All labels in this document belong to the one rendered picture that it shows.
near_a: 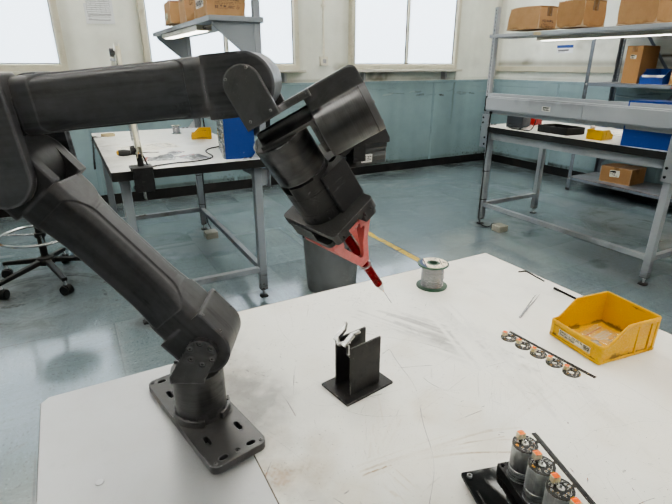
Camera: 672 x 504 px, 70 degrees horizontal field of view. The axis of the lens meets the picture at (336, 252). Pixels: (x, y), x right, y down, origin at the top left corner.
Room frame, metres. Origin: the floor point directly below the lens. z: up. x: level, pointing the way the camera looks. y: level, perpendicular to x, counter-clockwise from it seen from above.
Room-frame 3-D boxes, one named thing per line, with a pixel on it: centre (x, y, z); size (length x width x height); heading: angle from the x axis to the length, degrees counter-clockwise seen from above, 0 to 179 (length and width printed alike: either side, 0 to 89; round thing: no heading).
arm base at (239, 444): (0.49, 0.17, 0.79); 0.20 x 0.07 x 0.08; 40
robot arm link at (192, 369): (0.50, 0.16, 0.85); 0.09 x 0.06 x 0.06; 0
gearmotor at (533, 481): (0.35, -0.20, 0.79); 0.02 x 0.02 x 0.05
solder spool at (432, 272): (0.88, -0.19, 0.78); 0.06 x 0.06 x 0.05
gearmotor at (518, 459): (0.38, -0.19, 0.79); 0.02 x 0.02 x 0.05
